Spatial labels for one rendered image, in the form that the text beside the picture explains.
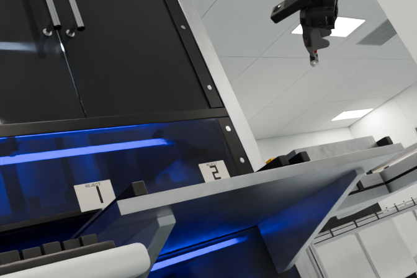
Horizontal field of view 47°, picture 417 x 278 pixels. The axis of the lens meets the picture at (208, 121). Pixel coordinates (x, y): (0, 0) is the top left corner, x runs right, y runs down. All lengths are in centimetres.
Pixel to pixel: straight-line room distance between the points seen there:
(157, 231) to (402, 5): 212
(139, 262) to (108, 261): 3
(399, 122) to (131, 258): 966
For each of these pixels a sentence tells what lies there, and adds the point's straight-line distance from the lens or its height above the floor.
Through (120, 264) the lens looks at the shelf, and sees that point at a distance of 46.
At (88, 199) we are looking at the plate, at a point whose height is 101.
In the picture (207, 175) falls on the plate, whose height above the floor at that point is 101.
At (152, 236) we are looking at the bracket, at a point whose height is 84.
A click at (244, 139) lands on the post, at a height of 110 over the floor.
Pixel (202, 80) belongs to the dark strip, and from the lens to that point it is 142.
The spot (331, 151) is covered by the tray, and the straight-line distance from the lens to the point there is 96.
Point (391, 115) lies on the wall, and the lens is 1012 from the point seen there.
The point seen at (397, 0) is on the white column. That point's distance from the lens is 265.
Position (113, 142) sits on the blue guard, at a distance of 115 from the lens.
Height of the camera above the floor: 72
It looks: 19 degrees up
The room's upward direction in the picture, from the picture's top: 23 degrees counter-clockwise
